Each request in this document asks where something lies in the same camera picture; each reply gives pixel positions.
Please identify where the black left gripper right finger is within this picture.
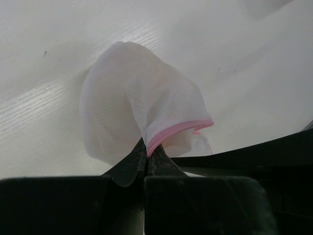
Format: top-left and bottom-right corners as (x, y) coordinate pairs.
(144, 146), (279, 235)

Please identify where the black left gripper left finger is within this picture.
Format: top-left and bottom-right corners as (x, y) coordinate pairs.
(0, 141), (146, 235)

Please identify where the white mesh laundry bag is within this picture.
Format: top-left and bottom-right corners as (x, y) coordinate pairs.
(79, 42), (214, 165)

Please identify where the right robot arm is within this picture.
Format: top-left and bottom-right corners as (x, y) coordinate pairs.
(172, 129), (313, 235)

